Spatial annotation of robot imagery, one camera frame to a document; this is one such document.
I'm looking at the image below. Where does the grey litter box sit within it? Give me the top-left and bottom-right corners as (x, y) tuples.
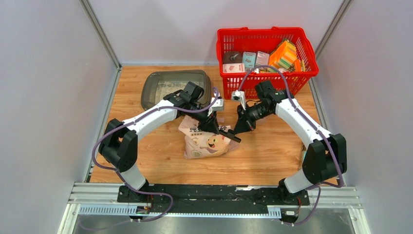
(141, 70), (212, 110)

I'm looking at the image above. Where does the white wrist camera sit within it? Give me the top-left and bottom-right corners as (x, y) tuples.
(208, 97), (225, 115)
(230, 90), (246, 110)

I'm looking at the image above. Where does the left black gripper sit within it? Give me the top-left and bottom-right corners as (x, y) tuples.
(188, 102), (221, 136)

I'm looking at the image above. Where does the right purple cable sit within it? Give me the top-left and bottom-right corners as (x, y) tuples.
(238, 65), (345, 226)

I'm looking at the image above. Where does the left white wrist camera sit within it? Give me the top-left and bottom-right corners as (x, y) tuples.
(208, 97), (225, 115)

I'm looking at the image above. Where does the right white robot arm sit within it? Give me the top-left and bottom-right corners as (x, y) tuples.
(231, 81), (347, 204)

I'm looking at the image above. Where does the black bag clip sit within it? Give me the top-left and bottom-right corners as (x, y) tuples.
(219, 130), (241, 143)

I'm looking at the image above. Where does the teal small box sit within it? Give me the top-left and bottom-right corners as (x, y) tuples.
(242, 52), (257, 70)

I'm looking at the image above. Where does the red plastic basket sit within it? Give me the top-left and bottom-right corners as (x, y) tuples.
(216, 27), (319, 99)

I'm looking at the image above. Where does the orange sponge pack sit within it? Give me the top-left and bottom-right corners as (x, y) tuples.
(268, 39), (304, 72)

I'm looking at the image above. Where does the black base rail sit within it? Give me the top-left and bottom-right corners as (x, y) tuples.
(117, 184), (310, 215)

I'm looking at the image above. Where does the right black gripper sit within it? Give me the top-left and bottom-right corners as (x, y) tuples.
(233, 102), (273, 135)

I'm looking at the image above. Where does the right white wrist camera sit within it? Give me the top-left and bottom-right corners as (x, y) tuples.
(230, 90), (246, 110)

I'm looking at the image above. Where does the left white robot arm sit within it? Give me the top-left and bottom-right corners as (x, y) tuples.
(93, 82), (220, 202)

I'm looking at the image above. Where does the grey small box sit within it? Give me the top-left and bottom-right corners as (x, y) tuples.
(255, 51), (270, 66)

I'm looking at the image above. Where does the pink white small box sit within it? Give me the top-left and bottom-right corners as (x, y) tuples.
(222, 63), (245, 74)

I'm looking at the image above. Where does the pink cat litter bag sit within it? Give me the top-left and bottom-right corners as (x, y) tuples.
(178, 116), (239, 159)

